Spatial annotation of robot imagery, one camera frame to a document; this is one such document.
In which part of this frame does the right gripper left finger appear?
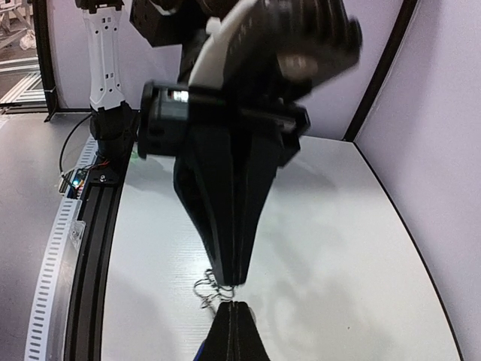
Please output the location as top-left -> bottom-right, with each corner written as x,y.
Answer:
207,302 -> 234,361

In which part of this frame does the white slotted cable duct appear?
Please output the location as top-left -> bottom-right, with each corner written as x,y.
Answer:
23,137 -> 97,360

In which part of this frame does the right black frame post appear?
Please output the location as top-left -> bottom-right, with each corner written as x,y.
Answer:
343,0 -> 418,142

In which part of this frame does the metal keyring disc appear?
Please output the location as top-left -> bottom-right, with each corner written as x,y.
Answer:
193,268 -> 235,308

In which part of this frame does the black frame post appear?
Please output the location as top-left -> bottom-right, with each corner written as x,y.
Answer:
32,0 -> 59,123
343,0 -> 418,142

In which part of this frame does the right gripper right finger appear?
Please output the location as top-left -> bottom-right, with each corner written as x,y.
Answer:
233,302 -> 270,361

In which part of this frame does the key with blue tag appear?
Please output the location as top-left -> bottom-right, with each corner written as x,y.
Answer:
192,333 -> 210,361

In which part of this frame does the black front aluminium rail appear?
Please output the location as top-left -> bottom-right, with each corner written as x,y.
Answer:
63,141 -> 133,360

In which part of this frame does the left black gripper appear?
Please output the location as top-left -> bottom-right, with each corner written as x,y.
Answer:
138,80 -> 310,284

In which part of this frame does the left black frame post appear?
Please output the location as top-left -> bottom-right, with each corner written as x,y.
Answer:
32,0 -> 59,123

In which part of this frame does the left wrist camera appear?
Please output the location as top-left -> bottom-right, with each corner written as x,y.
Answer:
187,0 -> 364,102

